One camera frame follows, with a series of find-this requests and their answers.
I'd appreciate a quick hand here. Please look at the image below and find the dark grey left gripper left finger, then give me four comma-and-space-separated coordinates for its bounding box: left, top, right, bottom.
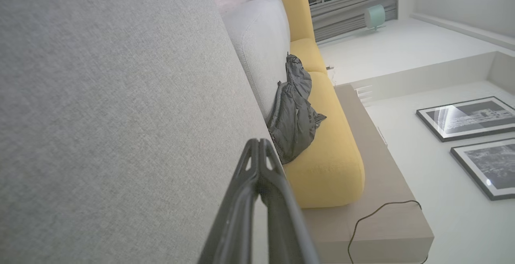
197, 138, 262, 264

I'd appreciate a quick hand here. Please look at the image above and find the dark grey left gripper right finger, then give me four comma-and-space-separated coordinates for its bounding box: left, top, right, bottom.
260, 139, 320, 264

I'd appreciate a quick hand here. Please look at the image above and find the beige wooden platform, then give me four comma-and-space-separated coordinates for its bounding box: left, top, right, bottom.
302, 84, 435, 264

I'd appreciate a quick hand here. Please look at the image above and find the black padded jacket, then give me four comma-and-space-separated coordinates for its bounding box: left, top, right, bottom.
266, 54, 326, 164

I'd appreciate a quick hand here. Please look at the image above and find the grey sofa seat cushion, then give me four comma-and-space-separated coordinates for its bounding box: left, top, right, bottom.
221, 0, 291, 126

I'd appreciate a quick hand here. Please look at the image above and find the black framed monochrome picture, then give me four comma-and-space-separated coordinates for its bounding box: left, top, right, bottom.
451, 137, 515, 201
416, 96, 515, 142

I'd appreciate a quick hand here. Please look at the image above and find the grey window curtain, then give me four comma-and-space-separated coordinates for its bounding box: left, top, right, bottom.
312, 0, 399, 42

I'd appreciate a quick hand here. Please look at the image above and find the mint green round fan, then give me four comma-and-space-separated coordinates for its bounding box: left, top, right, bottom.
364, 4, 386, 31

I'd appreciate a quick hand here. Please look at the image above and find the black power cable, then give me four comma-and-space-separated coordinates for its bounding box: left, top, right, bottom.
347, 200, 429, 264

